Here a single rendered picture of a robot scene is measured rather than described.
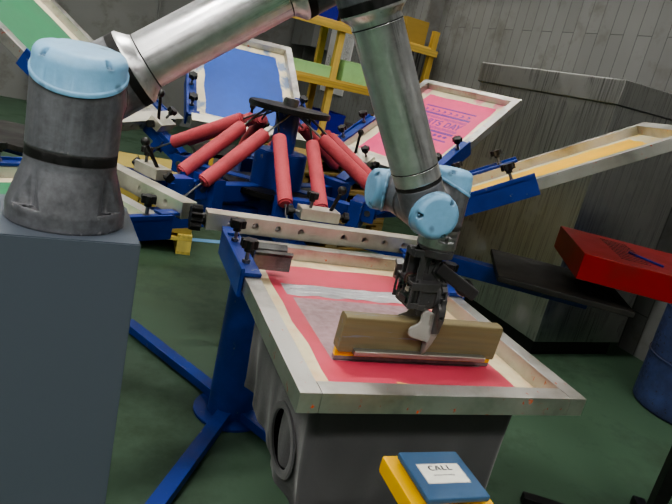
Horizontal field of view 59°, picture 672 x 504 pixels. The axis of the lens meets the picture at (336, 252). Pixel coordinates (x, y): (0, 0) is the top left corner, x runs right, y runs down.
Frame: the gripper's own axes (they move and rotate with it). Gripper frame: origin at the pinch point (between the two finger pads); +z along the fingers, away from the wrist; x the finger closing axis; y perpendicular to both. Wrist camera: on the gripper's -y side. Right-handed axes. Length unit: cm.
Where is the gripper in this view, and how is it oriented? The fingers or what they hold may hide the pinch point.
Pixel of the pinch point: (421, 342)
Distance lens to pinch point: 122.8
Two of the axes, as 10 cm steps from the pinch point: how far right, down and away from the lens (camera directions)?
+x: 3.2, 3.3, -8.9
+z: -1.9, 9.4, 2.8
